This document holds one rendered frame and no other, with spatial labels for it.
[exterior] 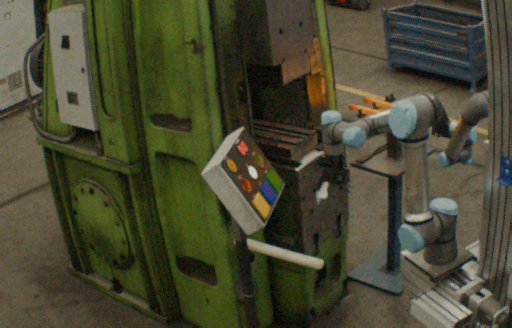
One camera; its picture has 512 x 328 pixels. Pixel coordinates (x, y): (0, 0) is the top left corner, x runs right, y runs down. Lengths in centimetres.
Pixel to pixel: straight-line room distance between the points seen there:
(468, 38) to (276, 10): 396
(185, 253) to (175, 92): 84
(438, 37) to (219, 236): 424
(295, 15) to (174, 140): 75
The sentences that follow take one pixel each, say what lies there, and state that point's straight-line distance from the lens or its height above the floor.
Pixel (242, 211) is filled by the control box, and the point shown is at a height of 102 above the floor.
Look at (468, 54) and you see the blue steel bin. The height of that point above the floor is 40.
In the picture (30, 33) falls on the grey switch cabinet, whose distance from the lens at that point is 806.
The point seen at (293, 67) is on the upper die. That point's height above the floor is 132.
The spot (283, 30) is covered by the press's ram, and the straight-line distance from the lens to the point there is 303.
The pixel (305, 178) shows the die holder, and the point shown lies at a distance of 319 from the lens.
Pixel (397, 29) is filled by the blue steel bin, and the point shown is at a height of 50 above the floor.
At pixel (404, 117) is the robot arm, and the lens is 223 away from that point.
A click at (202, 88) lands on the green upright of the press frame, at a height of 134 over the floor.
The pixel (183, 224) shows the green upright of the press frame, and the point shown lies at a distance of 344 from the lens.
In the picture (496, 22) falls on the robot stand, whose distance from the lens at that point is 220.
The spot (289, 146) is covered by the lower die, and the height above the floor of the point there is 98.
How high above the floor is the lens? 223
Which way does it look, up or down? 23 degrees down
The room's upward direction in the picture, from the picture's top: 7 degrees counter-clockwise
